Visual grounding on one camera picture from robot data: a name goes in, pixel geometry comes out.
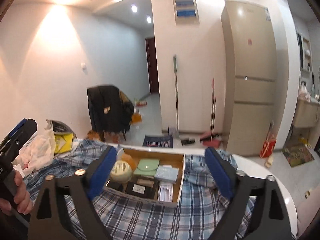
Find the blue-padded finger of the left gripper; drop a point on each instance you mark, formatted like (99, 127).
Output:
(18, 136)

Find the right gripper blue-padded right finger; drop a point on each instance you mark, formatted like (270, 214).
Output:
(269, 219)

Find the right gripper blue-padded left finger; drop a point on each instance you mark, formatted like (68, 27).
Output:
(50, 218)

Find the black rectangular device box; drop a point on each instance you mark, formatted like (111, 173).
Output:
(140, 191)

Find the light green pouch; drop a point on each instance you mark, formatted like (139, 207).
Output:
(147, 167)

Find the light blue packet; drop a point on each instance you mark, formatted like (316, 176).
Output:
(167, 173)

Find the person's left hand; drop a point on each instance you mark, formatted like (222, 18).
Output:
(21, 198)

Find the white plastic bag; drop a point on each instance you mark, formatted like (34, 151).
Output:
(38, 152)

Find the round yellow tin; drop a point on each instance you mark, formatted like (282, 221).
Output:
(121, 172)

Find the yellow box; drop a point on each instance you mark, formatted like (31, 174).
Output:
(63, 142)

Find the shallow cardboard box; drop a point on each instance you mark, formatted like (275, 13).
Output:
(132, 156)

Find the blue plaid cloth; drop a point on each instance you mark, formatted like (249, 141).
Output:
(199, 211)

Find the red paper bag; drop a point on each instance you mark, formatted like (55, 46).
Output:
(268, 146)

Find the patterned floor mat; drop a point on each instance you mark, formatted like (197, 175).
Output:
(297, 155)

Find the chair with black jacket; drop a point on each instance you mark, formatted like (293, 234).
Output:
(110, 110)

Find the blue door mat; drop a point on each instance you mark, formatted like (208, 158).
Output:
(158, 141)

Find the orange cardboard box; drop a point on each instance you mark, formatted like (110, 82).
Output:
(136, 118)

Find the red dustpan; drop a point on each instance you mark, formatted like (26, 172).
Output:
(215, 143)

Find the beige sink cabinet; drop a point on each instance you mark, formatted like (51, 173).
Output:
(306, 114)

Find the pink plastic bag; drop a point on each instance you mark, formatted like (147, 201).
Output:
(303, 93)

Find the beige three-door refrigerator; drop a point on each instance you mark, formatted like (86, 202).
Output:
(251, 73)

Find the dark brown door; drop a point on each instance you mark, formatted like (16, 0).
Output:
(152, 65)

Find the red-handled broom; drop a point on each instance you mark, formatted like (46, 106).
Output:
(211, 134)

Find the wall electrical panel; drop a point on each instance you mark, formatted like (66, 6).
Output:
(186, 12)

